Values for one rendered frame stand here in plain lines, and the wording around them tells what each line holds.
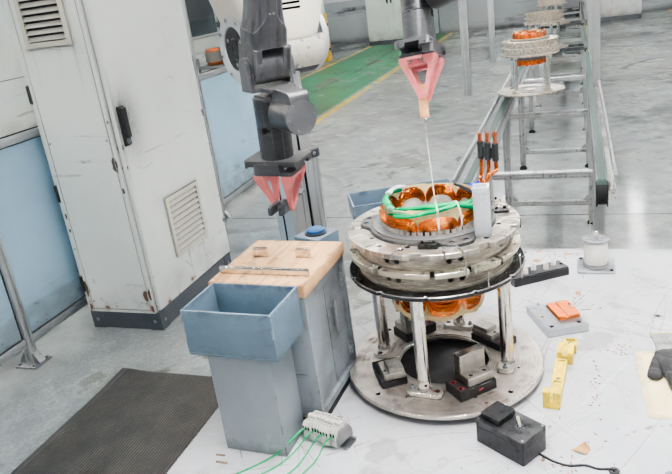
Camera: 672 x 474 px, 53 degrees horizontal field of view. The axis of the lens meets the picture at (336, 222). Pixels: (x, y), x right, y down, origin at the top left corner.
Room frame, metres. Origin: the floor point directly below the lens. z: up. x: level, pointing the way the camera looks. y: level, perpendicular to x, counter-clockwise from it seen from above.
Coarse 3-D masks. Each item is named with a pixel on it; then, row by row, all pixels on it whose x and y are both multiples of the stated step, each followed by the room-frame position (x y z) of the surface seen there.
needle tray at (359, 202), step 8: (408, 184) 1.53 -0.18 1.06; (360, 192) 1.53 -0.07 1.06; (368, 192) 1.53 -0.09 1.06; (376, 192) 1.53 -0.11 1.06; (384, 192) 1.53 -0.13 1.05; (352, 200) 1.53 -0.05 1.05; (360, 200) 1.53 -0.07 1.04; (368, 200) 1.53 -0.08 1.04; (376, 200) 1.53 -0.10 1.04; (352, 208) 1.43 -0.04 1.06; (360, 208) 1.42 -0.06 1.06; (368, 208) 1.42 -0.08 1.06; (352, 216) 1.46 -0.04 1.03
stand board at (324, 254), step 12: (264, 240) 1.28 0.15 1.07; (276, 240) 1.28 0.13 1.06; (252, 252) 1.23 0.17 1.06; (276, 252) 1.21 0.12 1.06; (288, 252) 1.20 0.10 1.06; (312, 252) 1.18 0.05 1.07; (324, 252) 1.17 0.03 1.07; (336, 252) 1.18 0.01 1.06; (240, 264) 1.17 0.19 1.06; (252, 264) 1.16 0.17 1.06; (264, 264) 1.16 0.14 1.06; (276, 264) 1.15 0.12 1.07; (288, 264) 1.14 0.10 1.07; (300, 264) 1.13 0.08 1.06; (312, 264) 1.12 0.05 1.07; (324, 264) 1.12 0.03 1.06; (216, 276) 1.13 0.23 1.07; (228, 276) 1.12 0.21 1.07; (240, 276) 1.11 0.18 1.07; (252, 276) 1.11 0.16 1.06; (264, 276) 1.10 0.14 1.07; (276, 276) 1.09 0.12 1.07; (288, 276) 1.08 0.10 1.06; (300, 276) 1.08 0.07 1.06; (312, 276) 1.07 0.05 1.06; (300, 288) 1.04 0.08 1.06; (312, 288) 1.07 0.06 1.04
